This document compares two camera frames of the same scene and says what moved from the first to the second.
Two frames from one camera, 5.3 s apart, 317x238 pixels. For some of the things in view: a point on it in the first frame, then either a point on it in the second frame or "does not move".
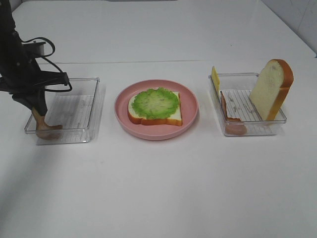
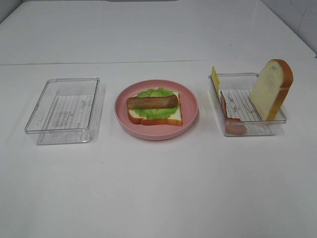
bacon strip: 44,131 -> 152,102
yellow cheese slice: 215,79 does not move
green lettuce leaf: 155,103 does not move
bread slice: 271,89 does not move
